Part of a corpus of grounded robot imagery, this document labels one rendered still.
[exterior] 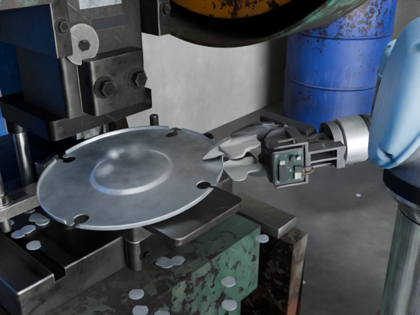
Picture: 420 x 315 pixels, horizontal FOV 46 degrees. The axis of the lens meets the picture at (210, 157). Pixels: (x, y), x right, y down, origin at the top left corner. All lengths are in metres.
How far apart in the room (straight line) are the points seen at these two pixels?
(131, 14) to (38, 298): 0.43
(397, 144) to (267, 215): 0.61
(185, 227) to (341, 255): 1.34
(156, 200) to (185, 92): 2.04
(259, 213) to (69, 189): 0.37
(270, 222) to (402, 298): 0.52
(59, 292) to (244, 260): 0.34
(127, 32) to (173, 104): 1.91
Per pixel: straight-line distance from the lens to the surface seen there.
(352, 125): 0.80
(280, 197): 2.28
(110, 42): 0.76
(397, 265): 0.44
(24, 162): 0.89
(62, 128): 0.75
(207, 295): 0.87
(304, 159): 0.76
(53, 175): 0.82
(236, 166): 0.79
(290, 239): 0.93
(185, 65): 2.68
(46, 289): 0.75
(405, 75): 0.36
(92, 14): 0.73
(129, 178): 0.76
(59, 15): 0.66
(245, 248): 0.90
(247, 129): 0.78
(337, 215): 2.19
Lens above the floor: 1.15
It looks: 26 degrees down
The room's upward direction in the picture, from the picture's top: straight up
